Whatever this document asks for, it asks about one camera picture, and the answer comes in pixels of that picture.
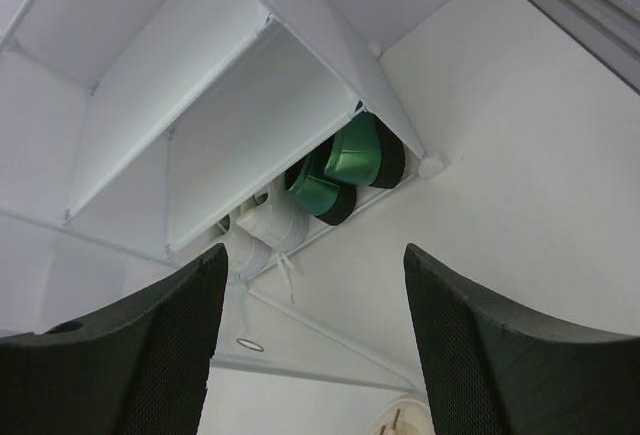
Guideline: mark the clear cabinet door panel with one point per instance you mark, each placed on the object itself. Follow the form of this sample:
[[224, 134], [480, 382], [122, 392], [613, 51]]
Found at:
[[346, 320]]

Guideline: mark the green pointed shoe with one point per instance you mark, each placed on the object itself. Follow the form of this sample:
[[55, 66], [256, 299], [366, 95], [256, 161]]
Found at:
[[330, 201], [366, 152]]

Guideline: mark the right aluminium frame post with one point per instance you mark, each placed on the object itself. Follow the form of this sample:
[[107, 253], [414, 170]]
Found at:
[[607, 29]]

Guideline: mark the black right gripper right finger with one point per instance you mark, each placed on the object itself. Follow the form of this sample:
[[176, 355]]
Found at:
[[494, 366]]

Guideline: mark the white sneaker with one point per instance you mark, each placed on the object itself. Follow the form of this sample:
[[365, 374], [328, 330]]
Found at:
[[247, 255], [278, 221]]

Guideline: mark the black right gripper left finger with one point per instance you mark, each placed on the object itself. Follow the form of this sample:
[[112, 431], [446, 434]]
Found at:
[[137, 366]]

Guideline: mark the white plastic shoe cabinet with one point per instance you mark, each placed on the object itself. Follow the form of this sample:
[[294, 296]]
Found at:
[[129, 128]]

